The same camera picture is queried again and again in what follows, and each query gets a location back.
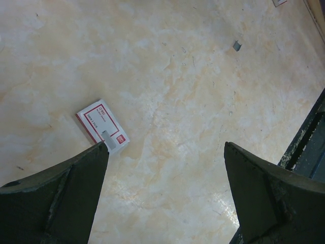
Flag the grey staple strip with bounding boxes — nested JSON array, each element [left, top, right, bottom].
[[233, 40, 242, 52]]

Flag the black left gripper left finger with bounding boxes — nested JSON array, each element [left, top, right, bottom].
[[1, 142, 109, 243]]

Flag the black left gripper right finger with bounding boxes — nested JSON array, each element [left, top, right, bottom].
[[224, 142, 324, 243]]

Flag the red white staple box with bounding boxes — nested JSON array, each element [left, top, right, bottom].
[[76, 99, 129, 154]]

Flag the wooden tray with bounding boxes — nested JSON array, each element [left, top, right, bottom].
[[304, 0, 324, 42]]

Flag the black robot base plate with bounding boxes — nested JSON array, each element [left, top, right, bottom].
[[278, 92, 325, 182]]

